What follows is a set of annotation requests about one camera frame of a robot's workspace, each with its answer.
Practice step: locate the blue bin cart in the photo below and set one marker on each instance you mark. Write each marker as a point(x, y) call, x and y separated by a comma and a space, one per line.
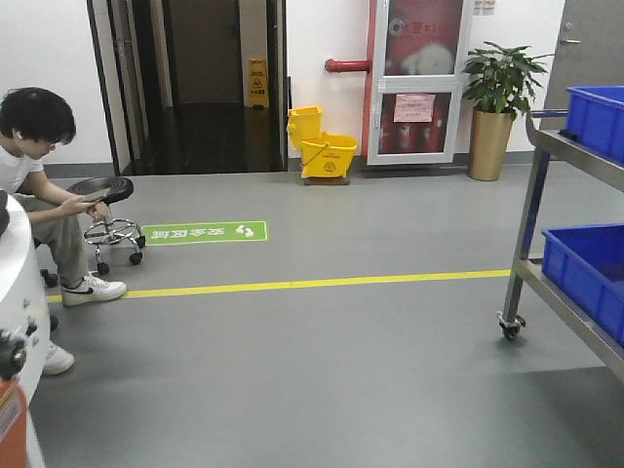
point(595, 118)
point(586, 263)

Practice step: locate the blue bin cart top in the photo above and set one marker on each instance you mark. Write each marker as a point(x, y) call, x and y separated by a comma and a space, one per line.
point(595, 118)

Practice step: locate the green floor sign sticker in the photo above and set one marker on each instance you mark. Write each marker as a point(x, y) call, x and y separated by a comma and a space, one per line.
point(205, 232)

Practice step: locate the potted plant gold pot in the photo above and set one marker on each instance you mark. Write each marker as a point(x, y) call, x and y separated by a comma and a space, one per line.
point(502, 84)

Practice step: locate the yellow wet floor sign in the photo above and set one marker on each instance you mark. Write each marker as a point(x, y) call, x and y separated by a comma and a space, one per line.
point(258, 83)

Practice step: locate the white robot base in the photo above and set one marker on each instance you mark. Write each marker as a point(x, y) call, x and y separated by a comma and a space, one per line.
point(25, 336)

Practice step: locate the yellow mop bucket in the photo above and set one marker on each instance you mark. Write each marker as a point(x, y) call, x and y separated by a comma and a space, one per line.
point(324, 156)

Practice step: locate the steel cart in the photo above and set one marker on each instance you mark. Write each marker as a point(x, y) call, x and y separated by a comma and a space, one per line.
point(527, 269)

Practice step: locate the blue bin cart bottom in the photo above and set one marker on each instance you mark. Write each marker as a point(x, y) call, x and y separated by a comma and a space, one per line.
point(586, 263)

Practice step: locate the black round stool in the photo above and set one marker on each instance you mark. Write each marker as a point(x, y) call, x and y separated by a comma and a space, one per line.
point(111, 231)

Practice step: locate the red fire hose cabinet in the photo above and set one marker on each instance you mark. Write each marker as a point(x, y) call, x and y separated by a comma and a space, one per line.
point(416, 51)

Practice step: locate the seated person white shirt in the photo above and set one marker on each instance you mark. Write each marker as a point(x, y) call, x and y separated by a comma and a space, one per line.
point(33, 122)

